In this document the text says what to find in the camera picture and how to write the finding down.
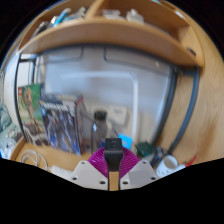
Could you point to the dark grey metal desk frame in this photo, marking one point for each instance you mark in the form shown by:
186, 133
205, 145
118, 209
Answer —
188, 110

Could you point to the wooden shelf unit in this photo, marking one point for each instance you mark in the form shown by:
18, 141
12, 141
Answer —
106, 33

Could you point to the black electric shaver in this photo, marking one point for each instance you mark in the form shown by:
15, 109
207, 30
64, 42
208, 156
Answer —
157, 156

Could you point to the blue robot model kit box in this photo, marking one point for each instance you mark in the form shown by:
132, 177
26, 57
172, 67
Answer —
61, 126

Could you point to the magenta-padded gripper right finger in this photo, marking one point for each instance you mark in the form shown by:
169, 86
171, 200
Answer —
140, 173

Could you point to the clear bottle with dark cap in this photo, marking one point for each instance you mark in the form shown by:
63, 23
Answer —
99, 131

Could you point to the light blue and orange carton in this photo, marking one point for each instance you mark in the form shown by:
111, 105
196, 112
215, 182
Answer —
126, 140

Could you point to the green round tin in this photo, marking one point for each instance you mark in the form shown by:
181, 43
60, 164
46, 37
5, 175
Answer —
145, 149

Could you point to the green toy figure box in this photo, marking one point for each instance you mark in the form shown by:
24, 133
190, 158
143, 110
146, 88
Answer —
30, 110

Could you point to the bed with teal bedding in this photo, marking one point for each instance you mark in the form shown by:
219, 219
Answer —
6, 130

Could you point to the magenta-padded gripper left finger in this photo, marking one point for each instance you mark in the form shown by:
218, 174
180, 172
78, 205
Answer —
85, 175

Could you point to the white cardboard box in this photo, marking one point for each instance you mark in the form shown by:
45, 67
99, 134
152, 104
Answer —
118, 115

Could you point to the white mug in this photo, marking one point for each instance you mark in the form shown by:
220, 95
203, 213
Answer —
165, 168

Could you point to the black charger block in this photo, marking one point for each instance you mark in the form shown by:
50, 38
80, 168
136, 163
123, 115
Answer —
113, 153

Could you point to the white bottle with red cap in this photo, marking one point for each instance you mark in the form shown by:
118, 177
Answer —
190, 161

